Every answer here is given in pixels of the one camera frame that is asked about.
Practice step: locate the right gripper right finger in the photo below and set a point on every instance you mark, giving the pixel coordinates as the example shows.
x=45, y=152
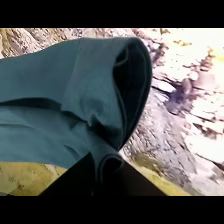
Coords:
x=133, y=183

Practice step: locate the navy blue garment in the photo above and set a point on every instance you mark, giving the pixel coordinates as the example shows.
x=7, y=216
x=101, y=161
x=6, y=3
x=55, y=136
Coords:
x=60, y=100

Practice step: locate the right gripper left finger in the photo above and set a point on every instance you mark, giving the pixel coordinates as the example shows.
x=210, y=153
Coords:
x=75, y=181

